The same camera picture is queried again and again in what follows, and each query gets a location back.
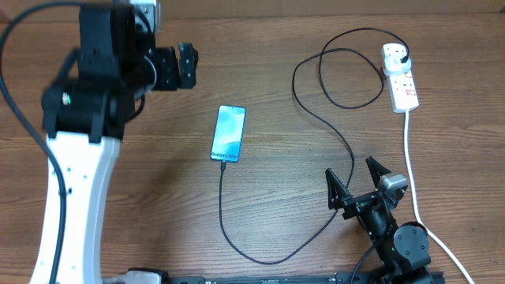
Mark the white power strip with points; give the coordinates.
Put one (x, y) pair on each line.
(401, 88)

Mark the white charger plug adapter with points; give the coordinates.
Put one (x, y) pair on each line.
(393, 65)

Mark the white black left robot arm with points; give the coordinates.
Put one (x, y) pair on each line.
(99, 89)

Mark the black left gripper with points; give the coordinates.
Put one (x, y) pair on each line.
(167, 57)

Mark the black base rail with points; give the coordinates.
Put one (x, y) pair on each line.
(338, 278)

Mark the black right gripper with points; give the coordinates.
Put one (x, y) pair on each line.
(339, 196)

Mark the Galaxy S24+ smartphone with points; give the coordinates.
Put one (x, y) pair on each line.
(229, 129)

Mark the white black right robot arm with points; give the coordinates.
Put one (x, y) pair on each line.
(403, 250)

